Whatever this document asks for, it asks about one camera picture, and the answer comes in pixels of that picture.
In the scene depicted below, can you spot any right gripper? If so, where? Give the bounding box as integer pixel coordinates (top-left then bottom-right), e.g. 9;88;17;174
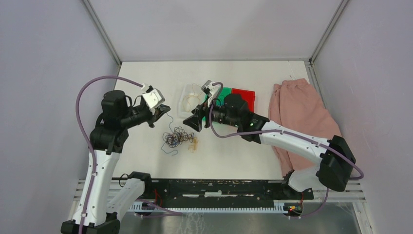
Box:
183;95;240;131

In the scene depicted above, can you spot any cable pile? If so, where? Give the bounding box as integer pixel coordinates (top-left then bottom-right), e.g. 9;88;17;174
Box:
160;114;199;156

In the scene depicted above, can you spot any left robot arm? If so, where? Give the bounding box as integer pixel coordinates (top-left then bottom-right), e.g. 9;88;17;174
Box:
60;88;170;234

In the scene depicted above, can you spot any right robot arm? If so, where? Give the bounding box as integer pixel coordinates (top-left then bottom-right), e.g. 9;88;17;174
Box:
183;94;356;199

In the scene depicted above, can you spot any clear plastic bin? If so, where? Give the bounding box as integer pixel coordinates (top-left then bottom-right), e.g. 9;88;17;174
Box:
177;83;206;119

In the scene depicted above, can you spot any green plastic bin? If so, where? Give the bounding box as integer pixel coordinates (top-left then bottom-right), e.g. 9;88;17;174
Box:
203;87;231;128

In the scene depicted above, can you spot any red plastic bin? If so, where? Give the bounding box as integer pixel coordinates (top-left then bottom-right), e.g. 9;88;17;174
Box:
231;88;256;112

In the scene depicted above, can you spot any pink cloth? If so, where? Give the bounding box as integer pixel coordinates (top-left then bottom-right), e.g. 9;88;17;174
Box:
268;78;352;177

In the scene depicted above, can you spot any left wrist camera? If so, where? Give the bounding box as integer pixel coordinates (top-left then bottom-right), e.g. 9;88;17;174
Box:
142;88;165;114

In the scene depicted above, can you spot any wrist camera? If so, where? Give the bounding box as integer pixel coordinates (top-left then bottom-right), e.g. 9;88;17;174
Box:
142;88;165;114
201;80;224;107

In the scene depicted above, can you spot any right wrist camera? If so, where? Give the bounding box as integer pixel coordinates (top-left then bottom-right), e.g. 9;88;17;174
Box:
201;80;224;107

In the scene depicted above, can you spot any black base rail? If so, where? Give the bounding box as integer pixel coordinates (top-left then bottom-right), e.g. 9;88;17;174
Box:
140;178;314;208

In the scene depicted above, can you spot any white cable duct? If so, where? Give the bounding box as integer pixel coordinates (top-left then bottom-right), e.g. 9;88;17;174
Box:
128;201;288;214

